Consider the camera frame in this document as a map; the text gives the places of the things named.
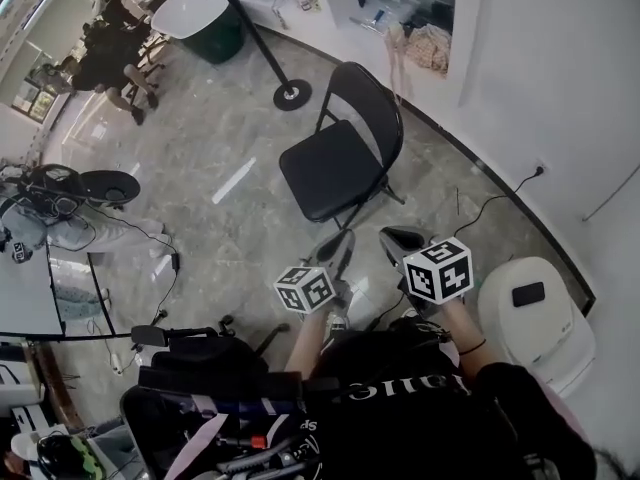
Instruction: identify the black folding chair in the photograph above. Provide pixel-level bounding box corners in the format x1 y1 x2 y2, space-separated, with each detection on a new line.
277 60 407 230

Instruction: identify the person's right forearm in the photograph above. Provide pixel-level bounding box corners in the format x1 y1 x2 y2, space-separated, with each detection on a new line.
439 297 495 377

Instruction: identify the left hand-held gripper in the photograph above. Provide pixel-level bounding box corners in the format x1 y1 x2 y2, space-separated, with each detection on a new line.
273 228 357 315

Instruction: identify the black chest-mounted screen device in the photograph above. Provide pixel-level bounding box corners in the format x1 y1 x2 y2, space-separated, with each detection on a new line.
137 365 342 404

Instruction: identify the black floor cable with adapter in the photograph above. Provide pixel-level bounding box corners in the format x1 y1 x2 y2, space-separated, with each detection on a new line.
82 206 182 330

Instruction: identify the white and green round tub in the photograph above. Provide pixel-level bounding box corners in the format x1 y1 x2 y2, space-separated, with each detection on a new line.
151 0 247 65

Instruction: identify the black coat stand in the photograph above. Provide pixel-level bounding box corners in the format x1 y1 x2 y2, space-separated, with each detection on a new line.
184 0 314 113

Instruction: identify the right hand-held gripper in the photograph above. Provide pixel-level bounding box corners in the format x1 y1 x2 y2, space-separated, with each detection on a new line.
379 225 474 319

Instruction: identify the black round seat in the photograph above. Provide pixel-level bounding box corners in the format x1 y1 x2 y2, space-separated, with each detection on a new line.
78 169 142 205

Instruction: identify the person's black printed t-shirt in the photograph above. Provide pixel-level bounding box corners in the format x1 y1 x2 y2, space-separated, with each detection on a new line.
299 317 599 480

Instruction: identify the white board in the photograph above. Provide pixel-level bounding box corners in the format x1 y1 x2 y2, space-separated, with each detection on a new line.
0 241 67 340

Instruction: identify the black power cable with plug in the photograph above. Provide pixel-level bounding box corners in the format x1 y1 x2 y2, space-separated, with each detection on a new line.
452 166 546 239

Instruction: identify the black device with cables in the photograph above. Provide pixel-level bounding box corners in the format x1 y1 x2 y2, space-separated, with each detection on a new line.
17 163 86 219

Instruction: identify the white round appliance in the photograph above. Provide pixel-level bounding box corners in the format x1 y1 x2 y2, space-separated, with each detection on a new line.
476 256 597 395

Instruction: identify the thin black wrist band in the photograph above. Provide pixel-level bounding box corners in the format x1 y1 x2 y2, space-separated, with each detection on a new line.
457 337 488 357

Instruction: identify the thin grey wall cable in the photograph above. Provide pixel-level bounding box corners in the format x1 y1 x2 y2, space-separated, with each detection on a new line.
582 165 640 223

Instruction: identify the black and green helmet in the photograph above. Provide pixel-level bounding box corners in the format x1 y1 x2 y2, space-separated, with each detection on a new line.
35 431 109 480

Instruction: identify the person's left forearm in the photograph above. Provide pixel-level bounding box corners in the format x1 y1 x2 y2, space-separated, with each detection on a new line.
283 310 332 375

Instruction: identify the person's left sneaker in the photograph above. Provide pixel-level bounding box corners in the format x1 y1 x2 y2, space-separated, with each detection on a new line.
325 311 350 342

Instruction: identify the black rolling stand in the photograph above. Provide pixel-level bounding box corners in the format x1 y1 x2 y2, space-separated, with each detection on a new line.
119 313 301 480

